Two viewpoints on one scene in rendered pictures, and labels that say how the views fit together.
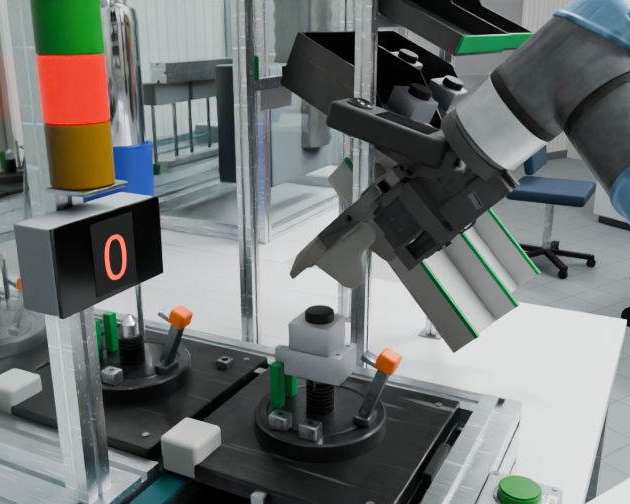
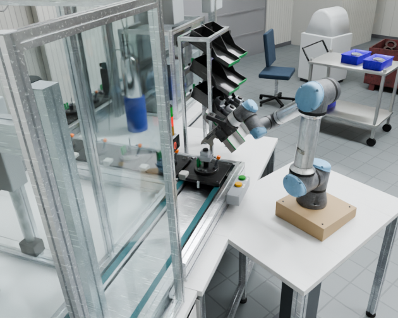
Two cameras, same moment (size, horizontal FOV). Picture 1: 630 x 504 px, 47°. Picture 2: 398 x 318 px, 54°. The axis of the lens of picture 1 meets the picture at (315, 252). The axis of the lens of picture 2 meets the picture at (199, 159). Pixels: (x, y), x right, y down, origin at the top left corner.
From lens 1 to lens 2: 1.44 m
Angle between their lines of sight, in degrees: 12
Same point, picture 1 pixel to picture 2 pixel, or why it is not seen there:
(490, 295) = (239, 139)
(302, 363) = (203, 158)
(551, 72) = (241, 114)
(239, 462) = (193, 176)
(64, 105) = not seen: hidden behind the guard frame
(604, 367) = (268, 151)
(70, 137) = not seen: hidden behind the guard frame
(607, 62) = (248, 113)
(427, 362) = (227, 153)
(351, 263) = (211, 141)
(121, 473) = not seen: hidden behind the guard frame
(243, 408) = (191, 167)
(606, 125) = (248, 123)
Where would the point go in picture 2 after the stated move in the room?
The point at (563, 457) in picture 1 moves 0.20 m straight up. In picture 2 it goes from (254, 172) to (256, 142)
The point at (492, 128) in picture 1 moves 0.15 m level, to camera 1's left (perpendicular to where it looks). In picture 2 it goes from (233, 121) to (203, 123)
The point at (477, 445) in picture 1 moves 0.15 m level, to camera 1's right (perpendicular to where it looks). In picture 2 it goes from (235, 170) to (261, 168)
